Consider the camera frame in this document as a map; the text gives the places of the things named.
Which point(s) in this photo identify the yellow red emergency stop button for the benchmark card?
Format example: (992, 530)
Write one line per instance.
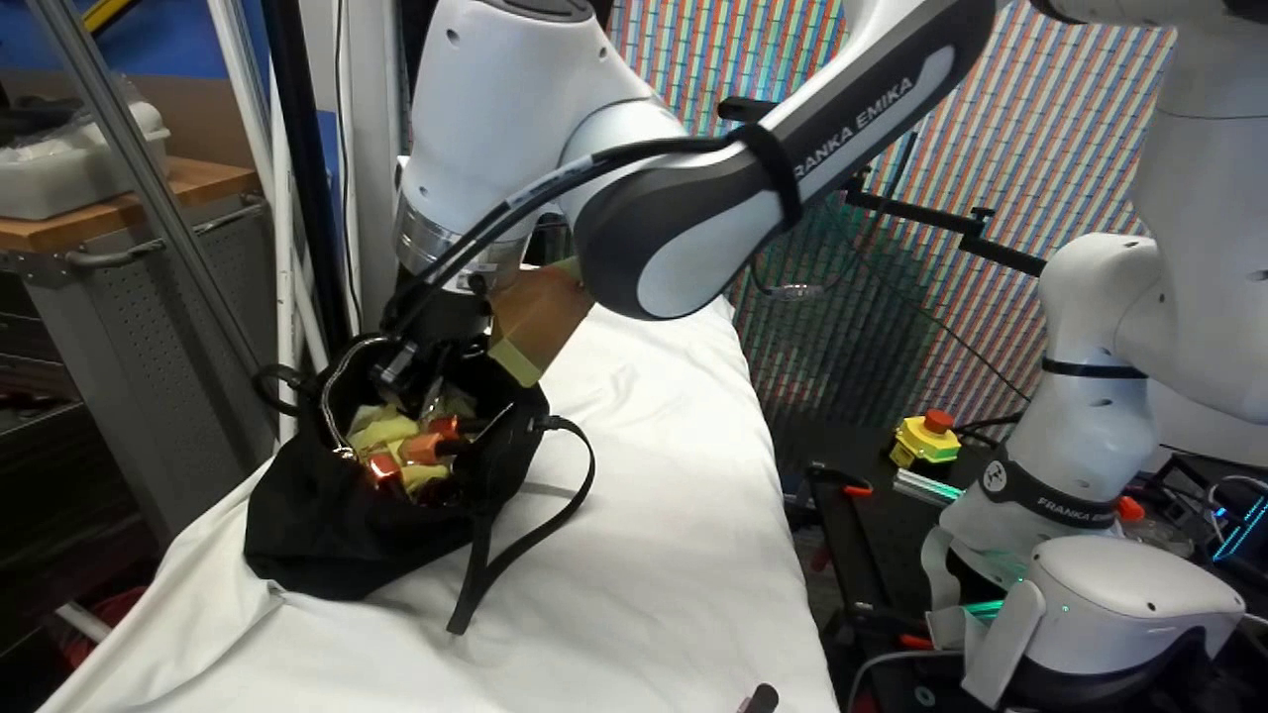
(926, 436)

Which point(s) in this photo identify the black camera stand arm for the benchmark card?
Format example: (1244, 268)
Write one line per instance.
(951, 223)

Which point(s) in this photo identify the slanted aluminium pole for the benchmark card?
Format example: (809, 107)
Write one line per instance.
(145, 185)

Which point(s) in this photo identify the black curtain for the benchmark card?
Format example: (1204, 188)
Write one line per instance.
(409, 65)

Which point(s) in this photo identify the tan wrist plate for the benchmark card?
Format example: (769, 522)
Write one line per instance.
(539, 320)

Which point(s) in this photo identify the white frame tube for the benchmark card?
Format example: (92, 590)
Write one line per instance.
(271, 198)

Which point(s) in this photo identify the grey metal cabinet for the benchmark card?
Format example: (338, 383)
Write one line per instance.
(145, 359)

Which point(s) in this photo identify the black fabric handbag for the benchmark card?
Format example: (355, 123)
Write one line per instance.
(319, 541)

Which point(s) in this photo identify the white tablecloth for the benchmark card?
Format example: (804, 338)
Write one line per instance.
(636, 530)

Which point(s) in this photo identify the wooden board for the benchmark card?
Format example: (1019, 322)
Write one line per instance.
(120, 209)

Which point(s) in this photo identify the colourful patterned screen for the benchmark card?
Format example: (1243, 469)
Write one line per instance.
(846, 341)

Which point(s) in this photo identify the black frame post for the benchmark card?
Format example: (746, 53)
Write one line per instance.
(310, 173)

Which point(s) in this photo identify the yellow cloth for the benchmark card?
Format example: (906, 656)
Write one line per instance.
(379, 428)

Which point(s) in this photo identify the black camera on stand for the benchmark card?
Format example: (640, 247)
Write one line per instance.
(741, 107)

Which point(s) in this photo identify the pale red nail polish bottle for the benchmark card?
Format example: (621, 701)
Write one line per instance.
(420, 450)

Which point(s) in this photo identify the white plastic container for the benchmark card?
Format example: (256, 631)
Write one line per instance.
(65, 164)

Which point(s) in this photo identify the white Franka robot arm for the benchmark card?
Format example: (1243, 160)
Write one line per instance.
(685, 239)

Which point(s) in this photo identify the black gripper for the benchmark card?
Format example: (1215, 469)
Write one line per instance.
(440, 322)

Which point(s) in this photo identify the blue lit device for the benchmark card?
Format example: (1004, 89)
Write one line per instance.
(1244, 522)

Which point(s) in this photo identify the black capped nail polish bottle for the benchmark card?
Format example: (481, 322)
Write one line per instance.
(757, 700)

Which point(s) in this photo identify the teal box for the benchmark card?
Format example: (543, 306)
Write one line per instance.
(932, 483)

